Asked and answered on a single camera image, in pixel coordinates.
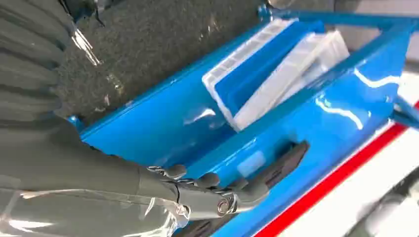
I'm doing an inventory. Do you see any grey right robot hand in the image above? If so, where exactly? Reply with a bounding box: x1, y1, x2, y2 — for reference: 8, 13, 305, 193
0, 114, 272, 237

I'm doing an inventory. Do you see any blue metal cart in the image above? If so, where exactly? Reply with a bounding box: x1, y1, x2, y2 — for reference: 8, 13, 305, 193
67, 3, 419, 237

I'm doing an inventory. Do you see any ribbed grey right arm sleeve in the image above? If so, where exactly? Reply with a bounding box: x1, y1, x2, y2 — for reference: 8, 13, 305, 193
0, 0, 77, 126

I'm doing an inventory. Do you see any white plastic bin blue inside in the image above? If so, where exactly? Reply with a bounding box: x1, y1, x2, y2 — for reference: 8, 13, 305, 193
201, 18, 351, 132

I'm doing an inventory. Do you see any red floor tape stripe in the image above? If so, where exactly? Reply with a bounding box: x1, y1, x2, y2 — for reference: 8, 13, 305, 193
253, 101, 419, 237

